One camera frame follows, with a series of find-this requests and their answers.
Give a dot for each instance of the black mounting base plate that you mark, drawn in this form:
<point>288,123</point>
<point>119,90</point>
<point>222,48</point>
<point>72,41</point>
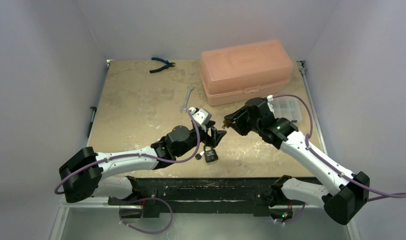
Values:
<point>242,195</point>

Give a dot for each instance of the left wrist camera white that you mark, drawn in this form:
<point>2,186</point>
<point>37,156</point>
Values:
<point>200,116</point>

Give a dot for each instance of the clear plastic organizer box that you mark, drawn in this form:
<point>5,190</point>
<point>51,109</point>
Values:
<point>287,107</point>

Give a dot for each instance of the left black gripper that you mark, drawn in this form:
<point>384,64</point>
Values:
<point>208,140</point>

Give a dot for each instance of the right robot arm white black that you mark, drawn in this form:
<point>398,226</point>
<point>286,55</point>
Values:
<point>340,192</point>

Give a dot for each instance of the black key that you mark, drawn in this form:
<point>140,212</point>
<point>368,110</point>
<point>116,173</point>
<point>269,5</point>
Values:
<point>199,155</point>

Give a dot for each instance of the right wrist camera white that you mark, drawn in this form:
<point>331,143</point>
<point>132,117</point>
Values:
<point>270,98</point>

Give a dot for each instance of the pink plastic toolbox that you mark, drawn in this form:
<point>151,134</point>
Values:
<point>243,72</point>

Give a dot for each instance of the silver open-end wrench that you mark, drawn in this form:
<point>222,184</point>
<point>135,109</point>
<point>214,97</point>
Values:
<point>184,108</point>

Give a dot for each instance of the black padlock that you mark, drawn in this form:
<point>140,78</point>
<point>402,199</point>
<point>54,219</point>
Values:
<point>210,154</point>

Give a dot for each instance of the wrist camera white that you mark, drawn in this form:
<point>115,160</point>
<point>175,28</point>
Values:
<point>200,116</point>
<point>270,98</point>

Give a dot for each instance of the aluminium frame rail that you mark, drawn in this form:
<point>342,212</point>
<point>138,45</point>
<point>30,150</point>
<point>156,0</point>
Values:
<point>90,219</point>

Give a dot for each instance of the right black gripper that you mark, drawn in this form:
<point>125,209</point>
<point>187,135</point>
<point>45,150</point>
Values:
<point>238,120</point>

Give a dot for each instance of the brass padlock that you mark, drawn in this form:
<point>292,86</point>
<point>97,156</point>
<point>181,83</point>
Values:
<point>225,125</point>

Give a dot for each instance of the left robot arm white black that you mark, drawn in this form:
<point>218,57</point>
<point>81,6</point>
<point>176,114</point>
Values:
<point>89,173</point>

